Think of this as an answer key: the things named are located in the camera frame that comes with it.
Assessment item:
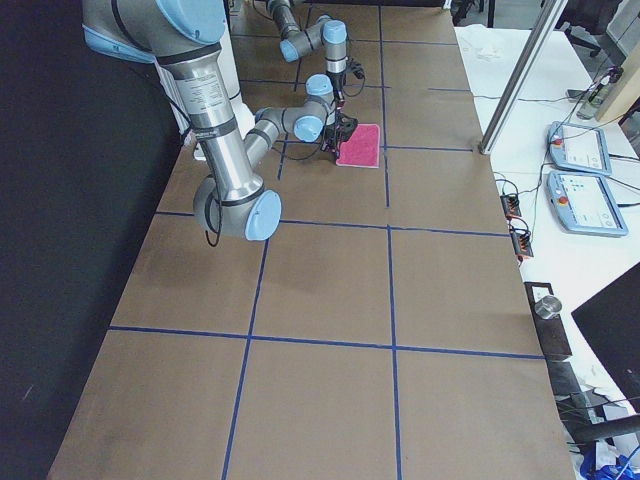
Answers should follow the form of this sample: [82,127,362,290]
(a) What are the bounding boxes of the black tray on table edge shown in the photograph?
[524,281,572,361]

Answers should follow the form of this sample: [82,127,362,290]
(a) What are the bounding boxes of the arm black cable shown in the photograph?
[269,107,339,162]
[329,54,367,109]

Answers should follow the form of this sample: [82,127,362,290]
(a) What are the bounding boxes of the aluminium frame post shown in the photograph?
[478,0,568,155]

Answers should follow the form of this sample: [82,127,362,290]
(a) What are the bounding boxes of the near blue teach pendant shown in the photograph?
[546,170,629,238]

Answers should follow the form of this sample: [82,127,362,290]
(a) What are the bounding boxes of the black monitor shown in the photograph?
[572,264,639,411]

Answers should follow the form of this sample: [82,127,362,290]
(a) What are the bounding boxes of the black power strip with cables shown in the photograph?
[500,193,522,219]

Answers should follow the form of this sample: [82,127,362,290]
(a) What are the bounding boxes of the pink and grey towel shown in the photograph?
[336,124,380,169]

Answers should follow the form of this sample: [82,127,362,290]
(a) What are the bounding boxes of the small metal cup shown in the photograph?
[534,295,562,320]

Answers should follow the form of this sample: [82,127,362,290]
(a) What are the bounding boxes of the far blue teach pendant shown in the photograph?
[547,121,612,176]

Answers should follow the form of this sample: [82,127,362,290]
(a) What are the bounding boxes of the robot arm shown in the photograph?
[82,1,348,241]
[257,1,358,144]

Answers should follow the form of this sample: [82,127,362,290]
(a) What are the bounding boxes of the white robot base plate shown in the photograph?
[155,1,255,144]

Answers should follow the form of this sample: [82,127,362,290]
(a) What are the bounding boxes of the blue teach pendant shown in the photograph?
[547,121,612,176]
[546,170,629,238]

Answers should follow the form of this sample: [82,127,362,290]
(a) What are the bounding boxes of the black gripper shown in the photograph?
[322,122,344,150]
[337,113,358,133]

